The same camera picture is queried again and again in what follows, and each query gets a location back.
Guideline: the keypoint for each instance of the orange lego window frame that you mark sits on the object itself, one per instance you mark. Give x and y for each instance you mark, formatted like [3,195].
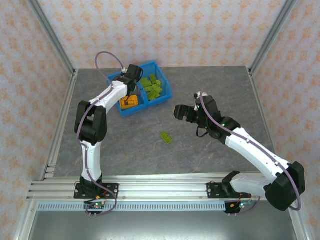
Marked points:
[134,102]

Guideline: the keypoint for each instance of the long green lego brick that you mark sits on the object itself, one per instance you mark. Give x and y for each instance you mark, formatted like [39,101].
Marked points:
[149,87]

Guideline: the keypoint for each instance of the green lego plate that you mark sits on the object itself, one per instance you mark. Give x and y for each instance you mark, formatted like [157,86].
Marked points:
[153,96]
[166,137]

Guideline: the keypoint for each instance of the tall green lego brick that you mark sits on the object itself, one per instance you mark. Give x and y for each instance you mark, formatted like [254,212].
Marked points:
[158,89]

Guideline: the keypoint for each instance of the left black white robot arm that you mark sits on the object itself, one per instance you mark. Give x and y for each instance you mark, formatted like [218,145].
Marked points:
[91,160]

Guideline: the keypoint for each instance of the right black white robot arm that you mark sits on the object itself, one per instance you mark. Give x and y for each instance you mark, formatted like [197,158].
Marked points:
[255,150]

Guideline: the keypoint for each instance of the small green circuit board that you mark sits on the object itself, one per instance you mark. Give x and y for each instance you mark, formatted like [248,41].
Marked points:
[243,205]
[96,206]

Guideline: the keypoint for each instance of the grey metal sheet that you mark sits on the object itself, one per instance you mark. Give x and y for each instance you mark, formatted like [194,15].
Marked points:
[162,227]

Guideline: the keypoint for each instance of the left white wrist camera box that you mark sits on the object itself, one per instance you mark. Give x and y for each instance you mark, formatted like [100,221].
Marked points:
[123,70]

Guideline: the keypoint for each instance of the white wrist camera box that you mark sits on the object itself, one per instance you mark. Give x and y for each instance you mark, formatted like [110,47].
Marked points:
[123,70]
[203,94]

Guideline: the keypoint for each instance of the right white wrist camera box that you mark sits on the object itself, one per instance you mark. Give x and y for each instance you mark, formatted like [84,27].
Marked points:
[203,94]

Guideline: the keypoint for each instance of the aluminium side rail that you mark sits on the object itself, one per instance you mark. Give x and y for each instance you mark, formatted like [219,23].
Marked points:
[257,95]
[69,95]

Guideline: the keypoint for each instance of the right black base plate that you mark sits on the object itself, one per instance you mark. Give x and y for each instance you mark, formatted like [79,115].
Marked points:
[212,191]

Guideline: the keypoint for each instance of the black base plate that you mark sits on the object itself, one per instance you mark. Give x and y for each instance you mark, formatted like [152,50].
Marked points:
[111,191]
[212,191]

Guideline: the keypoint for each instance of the aluminium mounting rail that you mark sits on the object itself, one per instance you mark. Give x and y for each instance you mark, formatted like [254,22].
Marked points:
[162,190]

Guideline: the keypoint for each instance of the aluminium frame post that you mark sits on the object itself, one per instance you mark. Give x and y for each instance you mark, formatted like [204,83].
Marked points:
[272,35]
[52,35]

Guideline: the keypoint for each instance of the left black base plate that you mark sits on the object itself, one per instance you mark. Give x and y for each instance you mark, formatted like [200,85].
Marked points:
[111,191]

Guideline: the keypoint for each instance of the aluminium frame leg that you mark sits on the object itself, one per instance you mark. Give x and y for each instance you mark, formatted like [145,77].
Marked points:
[297,225]
[23,222]

